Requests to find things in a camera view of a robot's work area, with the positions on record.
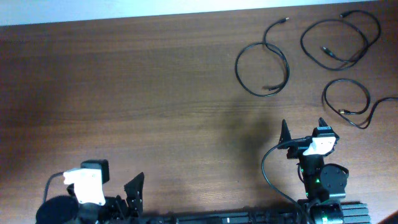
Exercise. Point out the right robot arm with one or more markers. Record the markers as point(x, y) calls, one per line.
point(324, 183)

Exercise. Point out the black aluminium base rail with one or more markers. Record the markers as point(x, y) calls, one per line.
point(355, 213)

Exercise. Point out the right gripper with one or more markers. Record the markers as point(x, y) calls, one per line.
point(298, 148)

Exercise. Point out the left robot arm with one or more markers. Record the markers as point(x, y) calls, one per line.
point(66, 208)

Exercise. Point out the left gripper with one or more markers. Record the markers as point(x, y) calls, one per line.
point(134, 197)

